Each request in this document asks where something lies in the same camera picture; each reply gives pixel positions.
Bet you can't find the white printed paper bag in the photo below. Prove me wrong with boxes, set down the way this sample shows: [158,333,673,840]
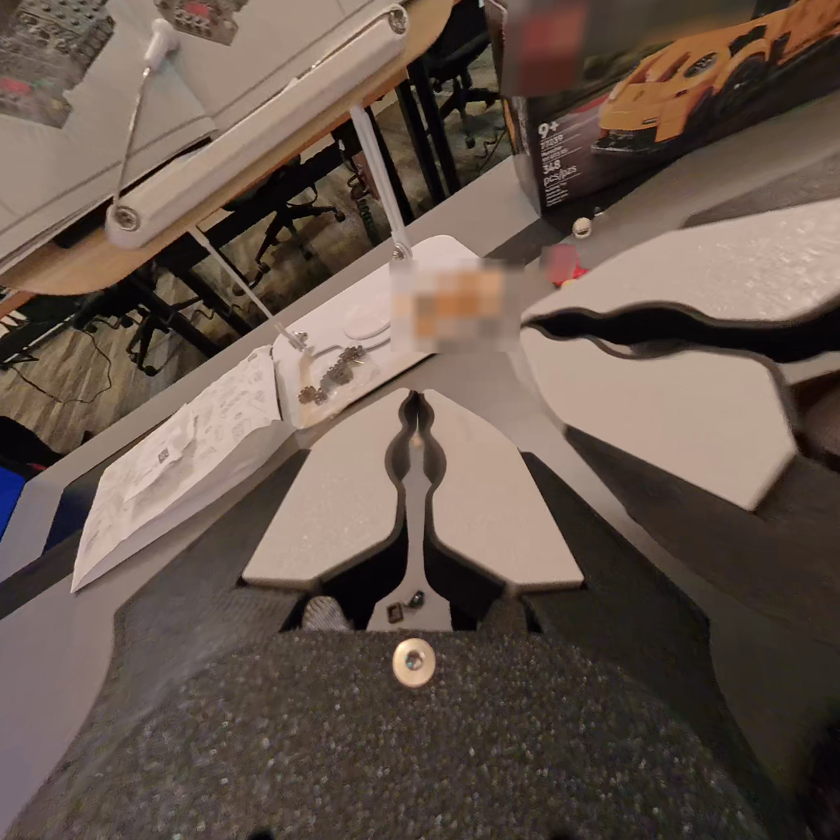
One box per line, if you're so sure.
[71,348,293,592]

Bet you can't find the open instruction booklet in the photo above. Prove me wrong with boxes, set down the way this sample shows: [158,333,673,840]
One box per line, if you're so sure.
[0,0,395,277]

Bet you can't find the black office chair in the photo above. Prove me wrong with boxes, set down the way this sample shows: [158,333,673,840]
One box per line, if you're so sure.
[420,0,501,148]
[223,154,345,263]
[66,282,198,378]

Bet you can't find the black floor cable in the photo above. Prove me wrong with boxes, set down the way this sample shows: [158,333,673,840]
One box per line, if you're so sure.
[7,328,114,404]

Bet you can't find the blue plastic storage bin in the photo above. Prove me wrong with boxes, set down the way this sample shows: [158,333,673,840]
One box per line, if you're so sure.
[0,459,27,546]

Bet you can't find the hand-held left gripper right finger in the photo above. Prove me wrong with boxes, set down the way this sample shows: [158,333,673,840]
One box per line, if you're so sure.
[417,387,586,592]

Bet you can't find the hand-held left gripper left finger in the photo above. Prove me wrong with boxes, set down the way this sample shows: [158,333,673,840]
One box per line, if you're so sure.
[241,387,421,592]

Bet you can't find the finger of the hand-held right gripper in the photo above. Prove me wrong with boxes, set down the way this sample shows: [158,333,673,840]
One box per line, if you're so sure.
[520,325,802,514]
[521,197,840,345]

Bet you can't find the black toy car box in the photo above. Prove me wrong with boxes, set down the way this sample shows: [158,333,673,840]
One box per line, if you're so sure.
[499,0,840,217]

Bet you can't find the white wooden book stand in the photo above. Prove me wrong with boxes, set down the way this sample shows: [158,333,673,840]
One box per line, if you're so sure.
[0,0,526,431]

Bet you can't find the clear bag of dark parts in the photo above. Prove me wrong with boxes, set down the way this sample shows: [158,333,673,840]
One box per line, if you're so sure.
[295,341,385,427]

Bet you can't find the grey desk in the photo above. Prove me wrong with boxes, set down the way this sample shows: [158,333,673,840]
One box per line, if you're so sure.
[0,125,840,840]

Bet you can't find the wood-edged office table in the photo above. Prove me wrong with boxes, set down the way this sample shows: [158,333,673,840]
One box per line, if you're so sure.
[328,62,463,227]

